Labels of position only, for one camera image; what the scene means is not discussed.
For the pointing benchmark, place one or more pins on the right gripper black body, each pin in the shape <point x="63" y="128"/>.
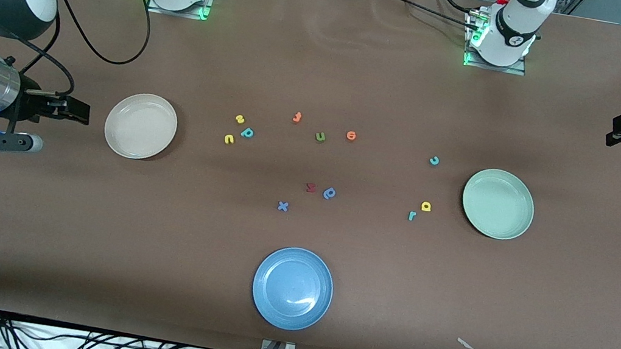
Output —
<point x="30" y="102"/>

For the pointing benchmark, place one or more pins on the yellow letter u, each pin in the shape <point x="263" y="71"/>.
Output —
<point x="229" y="136"/>

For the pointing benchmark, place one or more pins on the yellow letter s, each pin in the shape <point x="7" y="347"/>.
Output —
<point x="240" y="119"/>

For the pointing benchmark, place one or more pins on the teal letter d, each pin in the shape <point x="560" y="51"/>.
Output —
<point x="243" y="133"/>

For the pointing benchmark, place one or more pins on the teal letter c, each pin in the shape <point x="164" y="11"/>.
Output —
<point x="435" y="157"/>

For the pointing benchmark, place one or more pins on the yellow letter a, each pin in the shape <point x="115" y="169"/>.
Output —
<point x="429" y="207"/>

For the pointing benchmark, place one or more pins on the teal letter r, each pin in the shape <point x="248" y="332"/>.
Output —
<point x="411" y="217"/>

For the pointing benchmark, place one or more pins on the pale beige plate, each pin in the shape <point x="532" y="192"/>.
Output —
<point x="140" y="126"/>

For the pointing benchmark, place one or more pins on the brown table cover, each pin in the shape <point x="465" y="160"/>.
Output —
<point x="153" y="237"/>

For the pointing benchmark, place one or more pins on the pale green plate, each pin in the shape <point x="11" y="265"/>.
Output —
<point x="497" y="203"/>

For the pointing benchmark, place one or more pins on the orange letter t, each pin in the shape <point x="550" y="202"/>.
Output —
<point x="297" y="117"/>

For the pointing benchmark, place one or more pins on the blue letter x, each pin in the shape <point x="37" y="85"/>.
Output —
<point x="282" y="206"/>

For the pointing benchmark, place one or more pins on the green letter u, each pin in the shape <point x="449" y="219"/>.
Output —
<point x="320" y="139"/>

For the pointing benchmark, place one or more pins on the red letter z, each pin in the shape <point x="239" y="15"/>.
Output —
<point x="311" y="187"/>

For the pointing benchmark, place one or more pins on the blue letter p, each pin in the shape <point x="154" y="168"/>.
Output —
<point x="326" y="193"/>

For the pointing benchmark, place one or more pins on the white paper scrap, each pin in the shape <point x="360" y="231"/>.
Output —
<point x="465" y="343"/>

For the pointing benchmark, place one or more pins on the orange letter e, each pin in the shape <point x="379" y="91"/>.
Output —
<point x="348" y="136"/>

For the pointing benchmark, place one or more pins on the blue plate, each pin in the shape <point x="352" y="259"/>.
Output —
<point x="292" y="289"/>

